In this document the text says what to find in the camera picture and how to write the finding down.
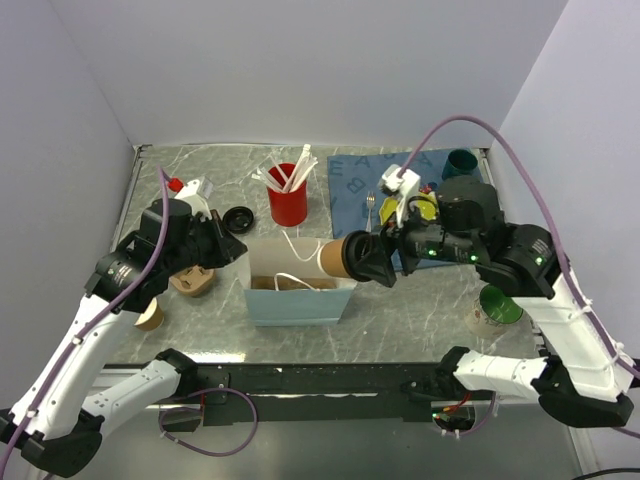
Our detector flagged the dark green mug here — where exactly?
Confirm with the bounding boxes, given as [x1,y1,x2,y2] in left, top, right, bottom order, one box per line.
[441,149,478,181]

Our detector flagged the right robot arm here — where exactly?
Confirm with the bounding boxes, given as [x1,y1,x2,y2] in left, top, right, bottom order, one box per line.
[342,176,639,428]

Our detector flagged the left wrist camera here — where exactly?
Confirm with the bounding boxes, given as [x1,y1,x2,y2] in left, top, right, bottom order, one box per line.
[168,176,213,219]

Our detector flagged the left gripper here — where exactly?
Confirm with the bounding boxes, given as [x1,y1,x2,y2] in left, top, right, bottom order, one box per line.
[164,208,248,275]

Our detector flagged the yellow dotted plate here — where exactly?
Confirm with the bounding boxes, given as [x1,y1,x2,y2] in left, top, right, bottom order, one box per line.
[379,192,438,225]

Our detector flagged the red straw holder cup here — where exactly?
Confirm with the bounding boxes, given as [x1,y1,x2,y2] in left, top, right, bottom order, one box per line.
[267,182,307,227]

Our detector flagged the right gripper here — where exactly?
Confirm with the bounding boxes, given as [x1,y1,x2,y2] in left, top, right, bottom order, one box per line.
[353,191,480,286]

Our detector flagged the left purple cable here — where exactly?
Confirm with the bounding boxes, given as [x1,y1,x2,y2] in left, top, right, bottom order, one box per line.
[0,167,174,474]

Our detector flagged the black cup lid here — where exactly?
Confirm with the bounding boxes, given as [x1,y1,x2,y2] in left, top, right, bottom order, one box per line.
[222,206,255,235]
[341,230,371,283]

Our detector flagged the cardboard cup carrier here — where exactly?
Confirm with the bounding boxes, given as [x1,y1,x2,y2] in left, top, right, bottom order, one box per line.
[169,266,216,297]
[251,275,336,291]

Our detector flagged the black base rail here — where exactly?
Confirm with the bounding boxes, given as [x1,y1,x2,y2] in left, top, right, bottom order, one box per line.
[134,348,501,429]

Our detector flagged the light blue paper bag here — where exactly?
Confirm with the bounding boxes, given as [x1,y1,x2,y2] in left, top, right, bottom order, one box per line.
[236,233,357,327]

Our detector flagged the silver fork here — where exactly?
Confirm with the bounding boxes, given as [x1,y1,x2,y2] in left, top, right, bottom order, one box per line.
[366,191,376,232]

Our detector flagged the blue letter-print cloth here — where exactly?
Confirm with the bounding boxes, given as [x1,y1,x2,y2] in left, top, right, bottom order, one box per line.
[326,148,489,271]

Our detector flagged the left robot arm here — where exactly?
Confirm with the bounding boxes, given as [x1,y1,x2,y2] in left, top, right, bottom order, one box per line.
[1,199,248,478]

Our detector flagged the white wrapped straws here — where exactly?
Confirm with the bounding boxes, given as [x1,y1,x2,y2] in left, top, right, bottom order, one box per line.
[251,144,318,194]

